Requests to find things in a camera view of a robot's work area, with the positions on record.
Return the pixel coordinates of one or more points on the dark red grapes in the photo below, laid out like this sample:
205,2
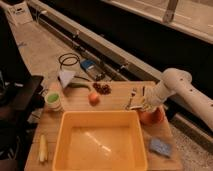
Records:
102,89

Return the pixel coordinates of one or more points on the white paper cone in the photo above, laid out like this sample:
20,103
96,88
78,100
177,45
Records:
65,77

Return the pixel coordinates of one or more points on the red bowl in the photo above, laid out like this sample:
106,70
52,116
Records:
151,118

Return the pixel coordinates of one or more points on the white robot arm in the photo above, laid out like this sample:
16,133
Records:
175,81

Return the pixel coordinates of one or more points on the blue electronic box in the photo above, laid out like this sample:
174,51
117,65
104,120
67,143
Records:
87,64

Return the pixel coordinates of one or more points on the yellow corn cob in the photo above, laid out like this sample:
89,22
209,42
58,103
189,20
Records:
43,151

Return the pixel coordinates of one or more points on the wooden board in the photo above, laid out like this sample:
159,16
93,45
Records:
77,100

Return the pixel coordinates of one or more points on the yellow plastic tub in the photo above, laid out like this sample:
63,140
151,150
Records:
100,141

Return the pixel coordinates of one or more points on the metal fork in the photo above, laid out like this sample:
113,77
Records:
133,93

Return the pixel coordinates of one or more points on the green cucumber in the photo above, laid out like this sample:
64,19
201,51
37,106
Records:
79,85

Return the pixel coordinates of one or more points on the white box with label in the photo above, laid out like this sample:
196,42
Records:
19,14

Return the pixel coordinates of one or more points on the blue sponge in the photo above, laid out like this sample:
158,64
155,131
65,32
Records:
160,147

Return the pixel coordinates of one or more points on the white cup green inside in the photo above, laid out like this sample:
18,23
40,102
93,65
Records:
52,101

